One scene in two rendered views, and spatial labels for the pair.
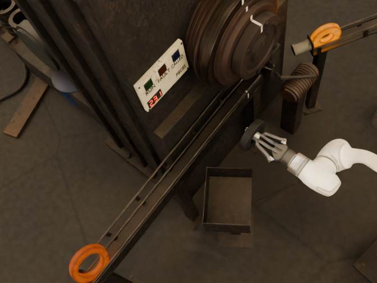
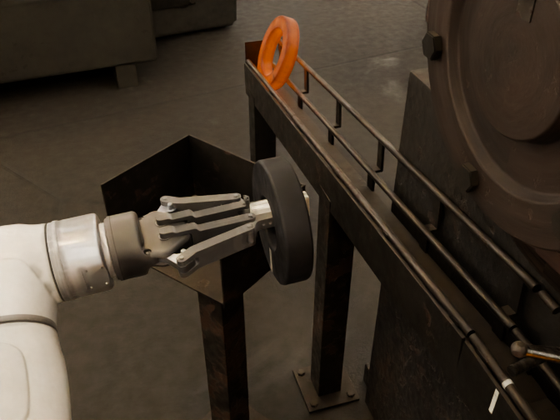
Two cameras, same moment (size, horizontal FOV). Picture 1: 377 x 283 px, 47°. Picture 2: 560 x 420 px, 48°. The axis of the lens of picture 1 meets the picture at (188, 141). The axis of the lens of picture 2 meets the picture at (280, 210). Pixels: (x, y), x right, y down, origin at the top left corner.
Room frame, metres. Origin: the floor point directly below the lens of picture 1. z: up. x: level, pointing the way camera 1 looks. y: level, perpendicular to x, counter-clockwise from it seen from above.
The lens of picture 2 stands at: (0.95, -0.85, 1.30)
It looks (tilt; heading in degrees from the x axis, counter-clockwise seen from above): 37 degrees down; 106
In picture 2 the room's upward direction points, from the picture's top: straight up
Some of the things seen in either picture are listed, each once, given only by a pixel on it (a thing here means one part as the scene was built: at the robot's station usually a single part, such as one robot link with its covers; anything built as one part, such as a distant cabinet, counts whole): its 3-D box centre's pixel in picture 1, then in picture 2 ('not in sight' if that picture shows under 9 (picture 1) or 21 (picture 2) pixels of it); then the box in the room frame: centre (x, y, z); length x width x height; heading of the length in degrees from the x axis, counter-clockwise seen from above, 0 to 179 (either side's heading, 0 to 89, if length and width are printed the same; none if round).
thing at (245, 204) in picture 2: (267, 147); (205, 220); (0.71, -0.31, 0.84); 0.11 x 0.01 x 0.04; 35
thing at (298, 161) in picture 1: (297, 164); (84, 255); (0.60, -0.40, 0.83); 0.09 x 0.06 x 0.09; 123
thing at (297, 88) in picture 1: (296, 101); not in sight; (1.17, -0.68, 0.27); 0.22 x 0.13 x 0.53; 123
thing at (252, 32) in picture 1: (257, 46); (546, 55); (1.02, -0.39, 1.11); 0.28 x 0.06 x 0.28; 123
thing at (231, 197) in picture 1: (231, 217); (216, 334); (0.61, -0.08, 0.36); 0.26 x 0.20 x 0.72; 158
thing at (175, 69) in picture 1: (162, 76); not in sight; (1.01, 0.01, 1.15); 0.26 x 0.02 x 0.18; 123
